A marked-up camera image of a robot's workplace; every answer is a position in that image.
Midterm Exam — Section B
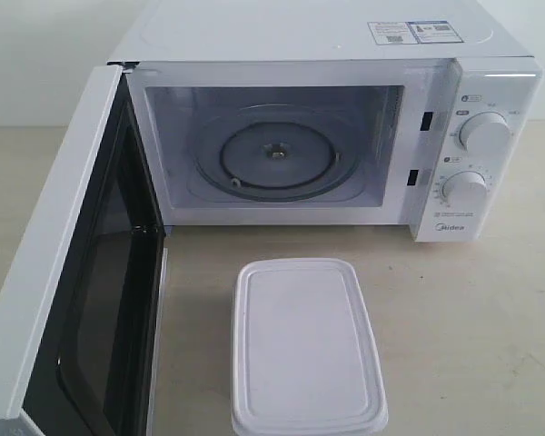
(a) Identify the white plastic food container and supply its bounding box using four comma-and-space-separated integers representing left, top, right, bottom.
231, 258, 389, 435

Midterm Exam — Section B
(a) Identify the white microwave door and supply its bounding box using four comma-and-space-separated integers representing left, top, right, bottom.
0, 63, 167, 435

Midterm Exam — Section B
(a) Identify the white microwave oven body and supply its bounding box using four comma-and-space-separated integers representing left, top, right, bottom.
108, 1, 542, 243

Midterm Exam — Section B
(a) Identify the glass turntable plate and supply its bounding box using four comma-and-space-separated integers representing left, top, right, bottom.
193, 104, 363, 203

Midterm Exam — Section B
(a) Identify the lower white timer knob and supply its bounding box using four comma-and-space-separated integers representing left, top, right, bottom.
441, 171, 488, 204

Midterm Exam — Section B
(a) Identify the upper white power knob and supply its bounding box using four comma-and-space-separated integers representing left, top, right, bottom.
459, 112, 511, 155

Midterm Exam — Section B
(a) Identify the blue white label sticker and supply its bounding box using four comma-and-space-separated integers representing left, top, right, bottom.
368, 20, 464, 45

